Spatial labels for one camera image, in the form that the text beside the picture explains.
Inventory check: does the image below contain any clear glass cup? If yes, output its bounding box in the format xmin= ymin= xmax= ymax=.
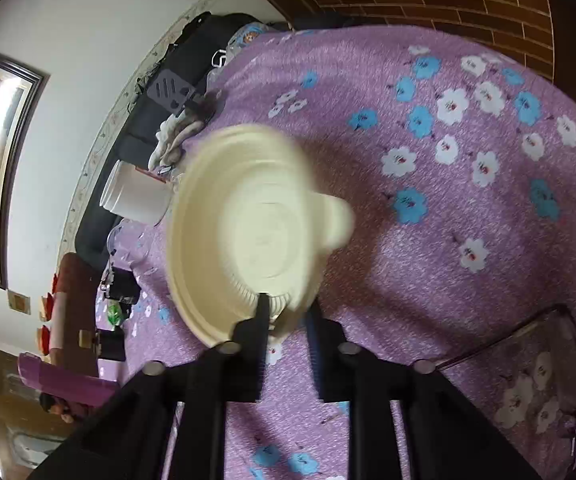
xmin=106 ymin=220 xmax=149 ymax=263

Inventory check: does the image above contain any black leather sofa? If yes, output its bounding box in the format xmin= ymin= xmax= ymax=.
xmin=75 ymin=12 xmax=293 ymax=271

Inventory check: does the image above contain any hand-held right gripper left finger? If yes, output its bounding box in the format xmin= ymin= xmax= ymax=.
xmin=28 ymin=292 xmax=271 ymax=480

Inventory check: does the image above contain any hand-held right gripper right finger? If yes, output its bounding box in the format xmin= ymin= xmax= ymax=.
xmin=305 ymin=305 xmax=544 ymax=480

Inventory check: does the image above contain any purple floral tablecloth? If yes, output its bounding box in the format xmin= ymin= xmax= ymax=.
xmin=92 ymin=25 xmax=576 ymax=480

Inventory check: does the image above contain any purple thermos bottle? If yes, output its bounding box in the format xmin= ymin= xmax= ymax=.
xmin=18 ymin=352 xmax=118 ymax=408

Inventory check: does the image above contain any cream plastic bowl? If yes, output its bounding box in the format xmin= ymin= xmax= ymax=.
xmin=166 ymin=124 xmax=356 ymax=350

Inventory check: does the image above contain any small yellow wall picture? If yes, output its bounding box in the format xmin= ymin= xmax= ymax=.
xmin=8 ymin=290 xmax=32 ymax=316

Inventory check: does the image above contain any white mug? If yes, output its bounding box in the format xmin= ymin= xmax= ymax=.
xmin=100 ymin=160 xmax=171 ymax=226

